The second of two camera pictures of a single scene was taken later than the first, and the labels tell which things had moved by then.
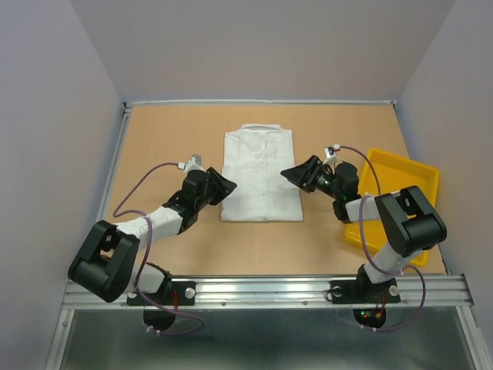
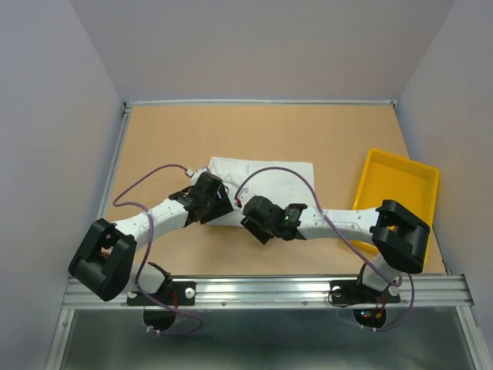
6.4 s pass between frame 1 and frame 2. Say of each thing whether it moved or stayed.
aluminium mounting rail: stayed
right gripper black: moved
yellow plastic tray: stayed
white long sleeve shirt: moved
